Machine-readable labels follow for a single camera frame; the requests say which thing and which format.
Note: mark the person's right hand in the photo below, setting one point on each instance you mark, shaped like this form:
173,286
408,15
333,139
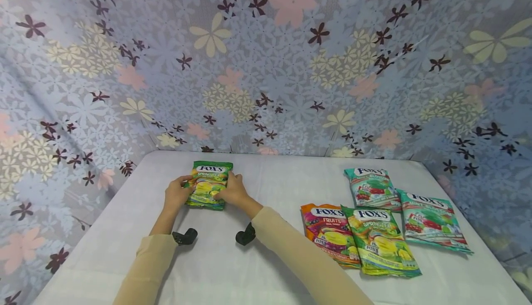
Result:
235,192

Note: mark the person's left hand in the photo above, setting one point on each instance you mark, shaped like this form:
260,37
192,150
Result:
175,196

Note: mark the person's right thumb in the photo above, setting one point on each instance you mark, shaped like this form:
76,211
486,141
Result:
220,195

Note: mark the person's right fingers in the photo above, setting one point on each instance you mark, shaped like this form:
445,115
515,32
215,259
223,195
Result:
234,177

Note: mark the person's left thumb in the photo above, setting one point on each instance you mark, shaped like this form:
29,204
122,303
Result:
188,182

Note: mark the green candy packet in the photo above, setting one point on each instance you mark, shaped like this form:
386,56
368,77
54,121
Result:
382,242
209,182

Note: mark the person's right forearm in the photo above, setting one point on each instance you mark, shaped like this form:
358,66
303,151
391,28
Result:
299,254

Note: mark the person's left forearm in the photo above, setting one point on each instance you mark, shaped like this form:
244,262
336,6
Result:
153,254

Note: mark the orange candy packet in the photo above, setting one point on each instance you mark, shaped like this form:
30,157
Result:
330,233

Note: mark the teal candy packet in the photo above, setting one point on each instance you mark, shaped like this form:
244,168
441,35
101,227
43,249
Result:
432,222
371,188

